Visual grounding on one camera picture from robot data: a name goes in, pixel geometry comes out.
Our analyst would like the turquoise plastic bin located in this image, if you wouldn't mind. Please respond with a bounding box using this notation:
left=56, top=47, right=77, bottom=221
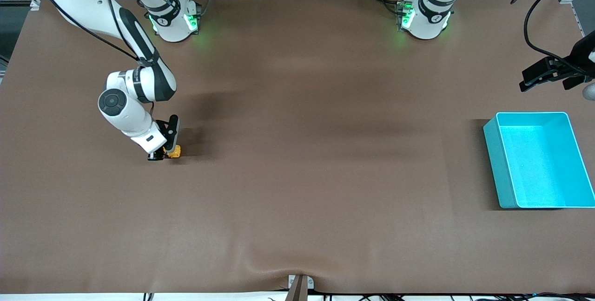
left=483, top=112, right=595, bottom=209

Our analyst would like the brown table mat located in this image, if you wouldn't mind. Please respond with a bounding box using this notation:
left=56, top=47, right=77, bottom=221
left=0, top=0, right=595, bottom=294

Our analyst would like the metal table edge clamp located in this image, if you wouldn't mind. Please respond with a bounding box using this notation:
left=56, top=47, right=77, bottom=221
left=287, top=274, right=315, bottom=301

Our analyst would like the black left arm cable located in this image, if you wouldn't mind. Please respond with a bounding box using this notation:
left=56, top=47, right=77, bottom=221
left=510, top=0, right=595, bottom=78

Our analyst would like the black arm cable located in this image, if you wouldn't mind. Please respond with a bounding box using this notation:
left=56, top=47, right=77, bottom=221
left=510, top=0, right=595, bottom=78
left=33, top=0, right=156, bottom=123

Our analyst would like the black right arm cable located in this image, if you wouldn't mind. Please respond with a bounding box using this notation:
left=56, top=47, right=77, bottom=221
left=33, top=0, right=156, bottom=123

